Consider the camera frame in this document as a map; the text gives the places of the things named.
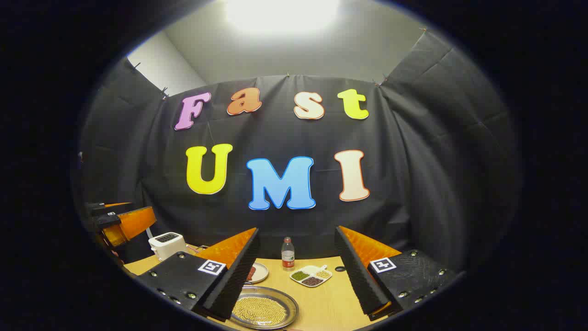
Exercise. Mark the small pile of soybeans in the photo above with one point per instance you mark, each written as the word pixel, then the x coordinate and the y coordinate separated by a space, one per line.
pixel 323 274

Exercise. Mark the white divided dish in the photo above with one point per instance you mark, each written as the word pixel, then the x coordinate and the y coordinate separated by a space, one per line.
pixel 317 281

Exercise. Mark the stainless steel pot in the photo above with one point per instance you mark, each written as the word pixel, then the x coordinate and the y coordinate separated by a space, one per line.
pixel 288 303

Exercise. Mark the large ceiling light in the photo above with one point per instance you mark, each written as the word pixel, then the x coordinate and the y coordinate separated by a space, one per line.
pixel 282 14

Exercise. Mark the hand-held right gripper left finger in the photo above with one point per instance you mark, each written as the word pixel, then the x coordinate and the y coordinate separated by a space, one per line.
pixel 239 280

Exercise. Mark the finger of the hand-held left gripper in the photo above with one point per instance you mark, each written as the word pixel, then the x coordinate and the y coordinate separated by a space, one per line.
pixel 98 209
pixel 135 223

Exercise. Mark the pile of dark red beans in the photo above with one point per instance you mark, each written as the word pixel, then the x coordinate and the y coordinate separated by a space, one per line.
pixel 313 281

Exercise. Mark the reddish brown meat slice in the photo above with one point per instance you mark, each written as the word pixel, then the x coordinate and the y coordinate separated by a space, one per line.
pixel 251 274

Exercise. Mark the clear plastic water bottle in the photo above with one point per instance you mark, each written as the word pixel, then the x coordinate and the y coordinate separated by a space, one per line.
pixel 288 255

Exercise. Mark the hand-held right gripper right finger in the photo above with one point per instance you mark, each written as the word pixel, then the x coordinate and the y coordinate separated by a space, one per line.
pixel 356 276

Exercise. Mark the white toaster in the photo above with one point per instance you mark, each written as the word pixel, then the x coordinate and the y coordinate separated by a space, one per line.
pixel 166 246

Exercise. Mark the round white plate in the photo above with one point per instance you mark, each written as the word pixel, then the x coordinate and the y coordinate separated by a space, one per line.
pixel 261 272

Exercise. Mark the large pile of soybeans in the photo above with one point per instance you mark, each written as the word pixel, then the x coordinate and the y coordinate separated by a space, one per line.
pixel 259 310

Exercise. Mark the pile of green mung beans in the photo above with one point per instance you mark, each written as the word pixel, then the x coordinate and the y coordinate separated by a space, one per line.
pixel 300 276

